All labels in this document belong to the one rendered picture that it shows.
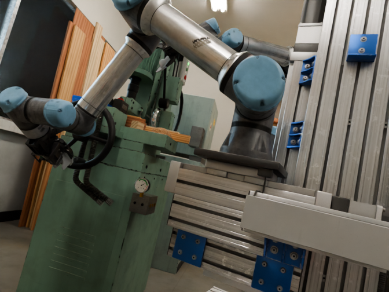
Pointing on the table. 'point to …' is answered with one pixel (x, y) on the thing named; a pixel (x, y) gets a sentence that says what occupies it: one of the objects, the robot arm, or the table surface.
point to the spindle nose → (132, 89)
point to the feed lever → (164, 95)
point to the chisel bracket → (132, 106)
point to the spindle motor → (147, 68)
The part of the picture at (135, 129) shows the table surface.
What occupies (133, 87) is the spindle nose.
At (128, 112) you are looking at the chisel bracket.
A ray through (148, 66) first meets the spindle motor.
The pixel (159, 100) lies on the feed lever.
